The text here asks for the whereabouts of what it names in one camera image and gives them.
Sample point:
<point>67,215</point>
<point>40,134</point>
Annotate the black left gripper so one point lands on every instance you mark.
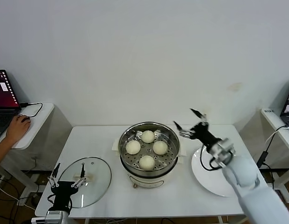
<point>64,190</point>

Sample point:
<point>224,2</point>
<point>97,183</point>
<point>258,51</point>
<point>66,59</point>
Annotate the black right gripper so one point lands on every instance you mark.
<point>202,133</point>

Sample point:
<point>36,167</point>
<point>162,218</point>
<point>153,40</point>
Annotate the white steamed baozi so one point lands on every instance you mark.
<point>146,162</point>
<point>160,147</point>
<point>148,136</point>
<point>132,147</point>

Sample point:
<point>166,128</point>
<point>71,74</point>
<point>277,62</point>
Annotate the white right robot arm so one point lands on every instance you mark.
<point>242,172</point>

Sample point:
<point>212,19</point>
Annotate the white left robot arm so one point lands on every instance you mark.
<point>56,215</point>

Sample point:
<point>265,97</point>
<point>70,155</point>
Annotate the person's bare forearm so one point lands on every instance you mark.
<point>0,151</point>

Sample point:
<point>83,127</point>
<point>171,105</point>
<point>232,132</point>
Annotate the stainless steel steamer insert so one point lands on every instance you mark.
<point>172,142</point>

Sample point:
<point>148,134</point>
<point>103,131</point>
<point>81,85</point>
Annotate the person's bare hand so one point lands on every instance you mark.
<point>17,130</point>

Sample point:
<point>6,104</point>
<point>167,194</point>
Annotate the white side table rounded top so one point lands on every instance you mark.
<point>39,126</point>

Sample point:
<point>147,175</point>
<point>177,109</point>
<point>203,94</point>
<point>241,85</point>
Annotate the white power strip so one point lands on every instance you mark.
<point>24,200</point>

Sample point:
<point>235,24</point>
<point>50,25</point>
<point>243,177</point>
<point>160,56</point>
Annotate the white round plate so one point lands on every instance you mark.
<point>212,182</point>

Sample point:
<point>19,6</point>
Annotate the black computer mouse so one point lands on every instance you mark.
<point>26,119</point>

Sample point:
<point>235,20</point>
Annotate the cream electric cooking pot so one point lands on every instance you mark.
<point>146,180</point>

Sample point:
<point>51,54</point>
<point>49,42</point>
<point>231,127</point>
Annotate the small white label sticker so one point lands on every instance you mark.
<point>269,111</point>

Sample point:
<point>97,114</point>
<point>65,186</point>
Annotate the white side table with label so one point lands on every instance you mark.
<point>272,120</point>

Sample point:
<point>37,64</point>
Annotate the black laptop with large screen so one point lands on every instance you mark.
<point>4,95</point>

